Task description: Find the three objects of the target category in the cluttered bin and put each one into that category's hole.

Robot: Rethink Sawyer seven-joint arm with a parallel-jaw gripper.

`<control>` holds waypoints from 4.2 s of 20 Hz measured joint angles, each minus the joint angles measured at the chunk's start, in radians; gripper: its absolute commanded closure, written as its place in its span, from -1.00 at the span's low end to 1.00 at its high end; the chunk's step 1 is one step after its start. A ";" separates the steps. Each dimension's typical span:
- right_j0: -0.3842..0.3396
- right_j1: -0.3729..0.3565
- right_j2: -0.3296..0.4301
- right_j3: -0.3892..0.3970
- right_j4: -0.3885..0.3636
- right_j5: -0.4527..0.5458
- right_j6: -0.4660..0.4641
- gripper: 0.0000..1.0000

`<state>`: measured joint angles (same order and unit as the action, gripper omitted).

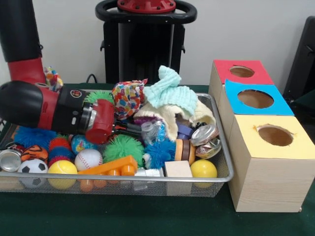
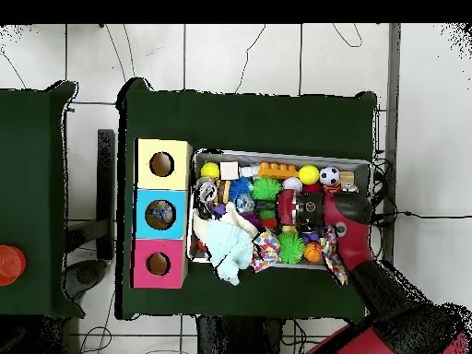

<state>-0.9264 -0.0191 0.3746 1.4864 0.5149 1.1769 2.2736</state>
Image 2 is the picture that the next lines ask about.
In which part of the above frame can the green spiky rubber ball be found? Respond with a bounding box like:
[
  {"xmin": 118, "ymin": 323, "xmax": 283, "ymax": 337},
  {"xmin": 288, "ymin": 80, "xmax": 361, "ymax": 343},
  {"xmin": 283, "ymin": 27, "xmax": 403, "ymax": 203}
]
[
  {"xmin": 276, "ymin": 232, "xmax": 306, "ymax": 266},
  {"xmin": 252, "ymin": 176, "xmax": 281, "ymax": 202}
]

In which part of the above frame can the colourful polka-dot cloth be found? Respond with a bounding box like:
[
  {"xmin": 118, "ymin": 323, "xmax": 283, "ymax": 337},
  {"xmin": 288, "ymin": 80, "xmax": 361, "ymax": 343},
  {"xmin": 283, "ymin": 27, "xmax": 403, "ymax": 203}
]
[
  {"xmin": 322, "ymin": 224, "xmax": 349, "ymax": 288},
  {"xmin": 250, "ymin": 230, "xmax": 281, "ymax": 274}
]

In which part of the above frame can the mint green muslin cloth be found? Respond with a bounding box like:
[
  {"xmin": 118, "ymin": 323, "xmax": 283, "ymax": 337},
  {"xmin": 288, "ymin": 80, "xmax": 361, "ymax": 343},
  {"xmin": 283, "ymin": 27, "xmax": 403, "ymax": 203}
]
[{"xmin": 206, "ymin": 218, "xmax": 257, "ymax": 288}]

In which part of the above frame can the clear mesh bin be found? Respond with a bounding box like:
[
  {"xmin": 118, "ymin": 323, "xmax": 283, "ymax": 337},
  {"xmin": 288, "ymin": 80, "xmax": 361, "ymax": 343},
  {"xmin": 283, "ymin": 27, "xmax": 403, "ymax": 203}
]
[{"xmin": 187, "ymin": 148, "xmax": 373, "ymax": 274}]

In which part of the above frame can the wooden box with three holes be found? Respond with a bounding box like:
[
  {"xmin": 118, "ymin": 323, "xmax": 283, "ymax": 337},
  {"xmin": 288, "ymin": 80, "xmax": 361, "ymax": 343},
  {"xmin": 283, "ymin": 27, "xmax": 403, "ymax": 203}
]
[{"xmin": 132, "ymin": 137, "xmax": 195, "ymax": 290}]

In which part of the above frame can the white baseball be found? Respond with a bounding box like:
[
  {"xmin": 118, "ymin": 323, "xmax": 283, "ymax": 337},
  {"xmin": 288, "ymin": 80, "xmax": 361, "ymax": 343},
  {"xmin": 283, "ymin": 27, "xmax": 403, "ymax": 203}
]
[{"xmin": 283, "ymin": 176, "xmax": 303, "ymax": 194}]

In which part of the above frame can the orange plastic toy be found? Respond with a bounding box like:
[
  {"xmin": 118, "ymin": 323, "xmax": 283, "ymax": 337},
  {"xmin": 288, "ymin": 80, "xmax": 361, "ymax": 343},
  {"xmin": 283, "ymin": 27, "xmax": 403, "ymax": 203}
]
[{"xmin": 257, "ymin": 161, "xmax": 300, "ymax": 181}]

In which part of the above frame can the plain yellow ball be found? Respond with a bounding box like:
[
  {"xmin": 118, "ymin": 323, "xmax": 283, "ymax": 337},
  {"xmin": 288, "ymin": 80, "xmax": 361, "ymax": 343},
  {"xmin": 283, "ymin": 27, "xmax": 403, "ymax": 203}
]
[{"xmin": 298, "ymin": 164, "xmax": 322, "ymax": 186}]

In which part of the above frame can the orange toy basketball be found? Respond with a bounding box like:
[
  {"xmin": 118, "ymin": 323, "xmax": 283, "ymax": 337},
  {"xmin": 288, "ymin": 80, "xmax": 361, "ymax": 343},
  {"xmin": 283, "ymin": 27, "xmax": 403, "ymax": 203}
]
[{"xmin": 303, "ymin": 242, "xmax": 325, "ymax": 264}]

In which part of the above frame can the black and white soccer ball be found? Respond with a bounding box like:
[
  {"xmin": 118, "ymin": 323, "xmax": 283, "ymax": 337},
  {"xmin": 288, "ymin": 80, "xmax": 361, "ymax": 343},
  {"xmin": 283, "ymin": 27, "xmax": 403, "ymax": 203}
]
[{"xmin": 319, "ymin": 165, "xmax": 341, "ymax": 187}]

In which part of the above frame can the yellow smiley ball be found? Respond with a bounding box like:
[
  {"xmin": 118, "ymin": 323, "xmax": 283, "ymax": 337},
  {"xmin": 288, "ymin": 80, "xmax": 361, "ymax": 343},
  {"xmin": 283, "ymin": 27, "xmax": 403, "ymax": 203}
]
[{"xmin": 200, "ymin": 161, "xmax": 221, "ymax": 181}]

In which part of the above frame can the black chair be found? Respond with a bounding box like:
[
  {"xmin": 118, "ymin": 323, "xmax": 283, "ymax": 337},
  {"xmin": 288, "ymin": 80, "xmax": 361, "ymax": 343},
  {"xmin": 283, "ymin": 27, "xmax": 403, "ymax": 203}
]
[{"xmin": 65, "ymin": 128, "xmax": 118, "ymax": 300}]

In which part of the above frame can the green cloth side table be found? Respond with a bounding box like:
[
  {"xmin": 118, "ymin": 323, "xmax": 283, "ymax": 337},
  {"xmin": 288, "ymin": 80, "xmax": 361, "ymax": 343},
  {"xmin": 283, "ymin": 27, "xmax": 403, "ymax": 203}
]
[{"xmin": 0, "ymin": 80, "xmax": 81, "ymax": 318}]

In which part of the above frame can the red plastic cup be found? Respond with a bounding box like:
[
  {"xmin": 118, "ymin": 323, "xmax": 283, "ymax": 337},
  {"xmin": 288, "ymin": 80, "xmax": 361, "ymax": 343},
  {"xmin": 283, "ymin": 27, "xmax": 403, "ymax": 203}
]
[{"xmin": 0, "ymin": 244, "xmax": 28, "ymax": 287}]

